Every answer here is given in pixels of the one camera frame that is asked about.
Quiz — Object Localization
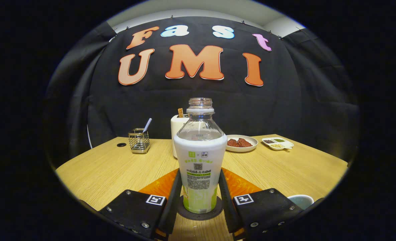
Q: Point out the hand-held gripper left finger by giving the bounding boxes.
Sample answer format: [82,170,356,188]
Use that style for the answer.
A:
[98,168,183,241]

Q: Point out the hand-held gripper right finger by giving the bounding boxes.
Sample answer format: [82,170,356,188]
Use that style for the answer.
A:
[218,168,304,241]

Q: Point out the round brown coaster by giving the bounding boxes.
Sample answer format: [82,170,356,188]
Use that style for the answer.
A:
[178,196,224,221]

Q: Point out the clear juice bottle white label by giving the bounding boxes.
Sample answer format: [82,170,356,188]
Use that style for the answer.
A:
[173,97,228,214]

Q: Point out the white cup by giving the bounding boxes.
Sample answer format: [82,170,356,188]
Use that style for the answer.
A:
[287,194,315,211]

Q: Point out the brown food pieces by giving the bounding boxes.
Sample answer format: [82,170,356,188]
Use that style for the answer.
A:
[227,138,253,148]

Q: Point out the wooden table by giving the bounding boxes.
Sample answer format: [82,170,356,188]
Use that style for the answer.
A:
[56,134,349,241]

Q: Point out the round white plate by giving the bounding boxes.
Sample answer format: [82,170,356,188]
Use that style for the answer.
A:
[225,135,258,153]

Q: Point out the white toaster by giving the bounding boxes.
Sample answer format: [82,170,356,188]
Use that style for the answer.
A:
[170,114,189,159]

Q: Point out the white divided dish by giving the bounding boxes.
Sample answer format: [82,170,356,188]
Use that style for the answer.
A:
[261,137,294,151]

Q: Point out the black backdrop cloth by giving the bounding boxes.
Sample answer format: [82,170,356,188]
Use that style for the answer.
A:
[44,16,361,161]

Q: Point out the metal wire utensil holder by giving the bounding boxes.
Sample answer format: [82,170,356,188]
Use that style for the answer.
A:
[128,128,151,154]

